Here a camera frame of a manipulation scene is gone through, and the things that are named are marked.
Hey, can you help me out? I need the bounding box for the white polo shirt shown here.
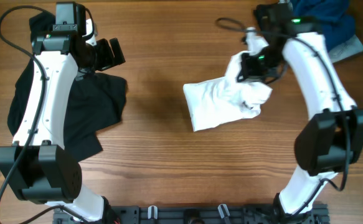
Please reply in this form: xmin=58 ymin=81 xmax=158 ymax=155
xmin=183 ymin=51 xmax=272 ymax=132

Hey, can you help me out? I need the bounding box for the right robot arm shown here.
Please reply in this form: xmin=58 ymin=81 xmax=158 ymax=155
xmin=236 ymin=3 xmax=363 ymax=223

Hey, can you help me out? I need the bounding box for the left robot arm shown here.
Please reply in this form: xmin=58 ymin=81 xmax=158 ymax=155
xmin=0 ymin=2 xmax=125 ymax=223

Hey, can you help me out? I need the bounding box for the black garment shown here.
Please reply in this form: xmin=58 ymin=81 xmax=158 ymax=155
xmin=7 ymin=11 xmax=128 ymax=163

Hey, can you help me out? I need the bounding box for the navy blue garment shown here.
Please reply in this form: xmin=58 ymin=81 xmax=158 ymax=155
xmin=290 ymin=0 xmax=356 ymax=51

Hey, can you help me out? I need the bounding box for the light blue denim garment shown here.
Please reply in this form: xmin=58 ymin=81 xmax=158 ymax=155
xmin=328 ymin=35 xmax=363 ymax=63

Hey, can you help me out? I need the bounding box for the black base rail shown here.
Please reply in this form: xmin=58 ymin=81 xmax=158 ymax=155
xmin=52 ymin=203 xmax=330 ymax=224

